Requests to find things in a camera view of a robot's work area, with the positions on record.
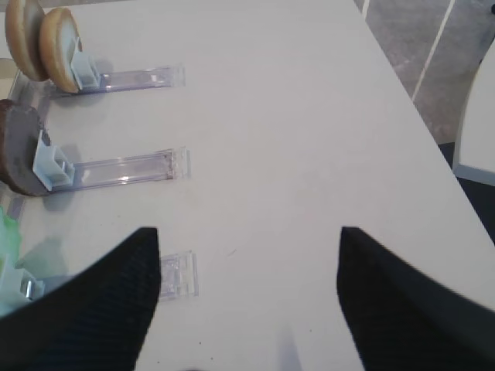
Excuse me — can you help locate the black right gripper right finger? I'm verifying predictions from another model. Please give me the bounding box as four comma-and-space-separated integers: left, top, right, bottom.
336, 226, 494, 370

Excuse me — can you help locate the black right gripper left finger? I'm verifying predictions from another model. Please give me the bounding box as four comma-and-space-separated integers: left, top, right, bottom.
1, 227, 161, 370

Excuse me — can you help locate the white pusher behind lettuce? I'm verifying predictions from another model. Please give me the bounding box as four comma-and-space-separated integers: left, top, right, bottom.
0, 254, 45, 317

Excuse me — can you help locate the standing green lettuce leaf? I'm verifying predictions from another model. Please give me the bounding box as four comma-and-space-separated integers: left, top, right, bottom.
1, 208, 21, 268

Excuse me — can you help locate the standing brown meat patty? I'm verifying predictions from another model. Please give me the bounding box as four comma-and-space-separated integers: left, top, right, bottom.
1, 99, 51, 197

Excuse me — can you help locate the white pusher behind patty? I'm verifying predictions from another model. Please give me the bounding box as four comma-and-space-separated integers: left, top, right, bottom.
32, 130, 75, 192

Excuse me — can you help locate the white chair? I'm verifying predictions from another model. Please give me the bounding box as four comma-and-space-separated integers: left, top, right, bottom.
452, 46, 494, 186

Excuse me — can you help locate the white pusher behind buns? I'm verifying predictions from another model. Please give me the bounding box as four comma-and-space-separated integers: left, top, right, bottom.
70, 37, 101, 90

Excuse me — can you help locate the bottom bun half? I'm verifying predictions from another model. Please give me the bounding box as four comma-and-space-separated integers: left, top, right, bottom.
39, 7, 82, 94

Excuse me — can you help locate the bun half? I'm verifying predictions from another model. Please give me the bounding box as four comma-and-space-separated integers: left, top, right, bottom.
5, 0, 49, 82
39, 7, 82, 94

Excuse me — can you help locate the top bun half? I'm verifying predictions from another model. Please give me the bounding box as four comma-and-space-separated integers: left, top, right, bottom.
5, 0, 49, 82

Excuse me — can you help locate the clear rail under lettuce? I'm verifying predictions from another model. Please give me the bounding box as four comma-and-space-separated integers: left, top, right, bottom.
16, 250, 199, 301

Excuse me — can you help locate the clear rail under patty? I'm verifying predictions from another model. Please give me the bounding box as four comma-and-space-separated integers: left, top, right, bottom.
50, 148, 191, 194

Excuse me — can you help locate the clear rail under buns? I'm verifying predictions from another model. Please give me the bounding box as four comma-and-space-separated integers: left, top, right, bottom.
45, 65, 186, 99

